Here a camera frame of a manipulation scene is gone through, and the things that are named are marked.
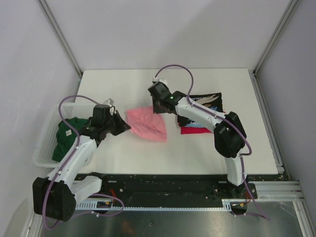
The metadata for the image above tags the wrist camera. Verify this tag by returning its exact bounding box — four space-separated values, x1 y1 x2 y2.
92 98 115 122
148 79 171 101

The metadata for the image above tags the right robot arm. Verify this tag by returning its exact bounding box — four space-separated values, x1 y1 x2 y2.
151 89 246 198

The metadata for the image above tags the white perforated plastic basket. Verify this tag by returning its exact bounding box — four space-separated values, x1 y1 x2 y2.
33 102 95 168

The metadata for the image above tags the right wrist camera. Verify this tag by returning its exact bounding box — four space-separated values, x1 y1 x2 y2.
148 79 171 101

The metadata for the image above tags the white cable duct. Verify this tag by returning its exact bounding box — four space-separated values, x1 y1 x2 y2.
75 198 246 211

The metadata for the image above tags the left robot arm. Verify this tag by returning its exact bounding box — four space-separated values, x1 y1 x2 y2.
33 106 131 222

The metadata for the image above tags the right aluminium frame post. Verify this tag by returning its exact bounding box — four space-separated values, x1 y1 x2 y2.
253 0 301 75

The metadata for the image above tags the aluminium frame post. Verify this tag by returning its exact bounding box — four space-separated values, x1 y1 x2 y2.
253 0 301 75
37 0 83 78

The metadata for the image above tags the green t shirt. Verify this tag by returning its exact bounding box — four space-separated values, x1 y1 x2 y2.
52 117 88 162

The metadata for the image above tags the left aluminium frame post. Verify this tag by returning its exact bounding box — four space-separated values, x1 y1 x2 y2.
37 0 83 78

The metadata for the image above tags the pink t shirt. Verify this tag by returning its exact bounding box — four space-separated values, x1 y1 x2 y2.
125 106 167 142

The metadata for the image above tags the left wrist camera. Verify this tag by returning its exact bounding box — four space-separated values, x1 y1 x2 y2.
92 98 115 122

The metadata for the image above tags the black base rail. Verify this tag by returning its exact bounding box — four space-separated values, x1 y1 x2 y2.
90 172 258 207

